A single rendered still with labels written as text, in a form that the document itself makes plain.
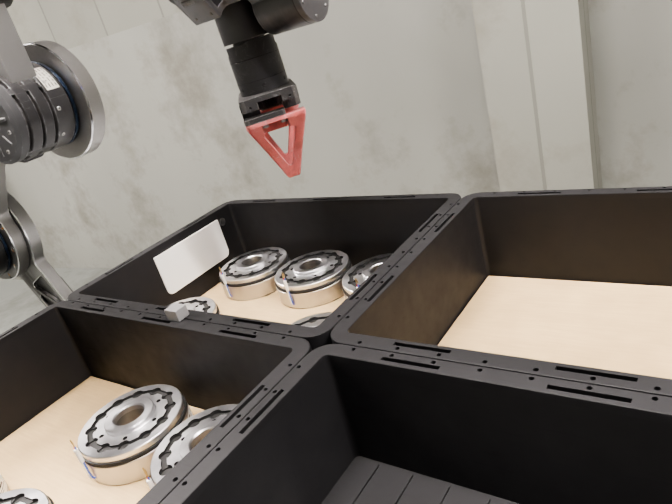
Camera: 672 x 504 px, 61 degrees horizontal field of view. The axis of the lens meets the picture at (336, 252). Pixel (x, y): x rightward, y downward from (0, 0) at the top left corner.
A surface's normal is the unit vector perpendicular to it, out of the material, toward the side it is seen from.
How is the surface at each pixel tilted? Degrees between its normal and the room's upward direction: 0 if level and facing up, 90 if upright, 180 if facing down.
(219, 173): 90
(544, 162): 90
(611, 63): 90
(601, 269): 90
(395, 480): 0
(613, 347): 0
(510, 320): 0
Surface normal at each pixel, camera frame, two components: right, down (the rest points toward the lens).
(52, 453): -0.25, -0.89
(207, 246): 0.80, 0.04
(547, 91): -0.48, 0.46
